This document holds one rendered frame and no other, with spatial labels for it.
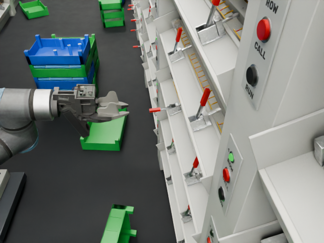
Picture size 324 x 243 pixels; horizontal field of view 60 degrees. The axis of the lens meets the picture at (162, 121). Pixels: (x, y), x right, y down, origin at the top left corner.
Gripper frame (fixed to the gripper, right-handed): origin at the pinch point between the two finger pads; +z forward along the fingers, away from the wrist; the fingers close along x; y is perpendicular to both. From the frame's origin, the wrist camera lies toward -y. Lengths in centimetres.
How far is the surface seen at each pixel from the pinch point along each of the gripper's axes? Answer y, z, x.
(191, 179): 0.5, 15.2, -26.8
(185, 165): -1.3, 15.4, -20.9
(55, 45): -28, -35, 93
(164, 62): 6.4, 14.7, 18.9
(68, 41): -24, -27, 92
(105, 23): -54, -6, 189
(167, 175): -39.3, 20.0, 4.7
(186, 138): -0.2, 17.4, -11.9
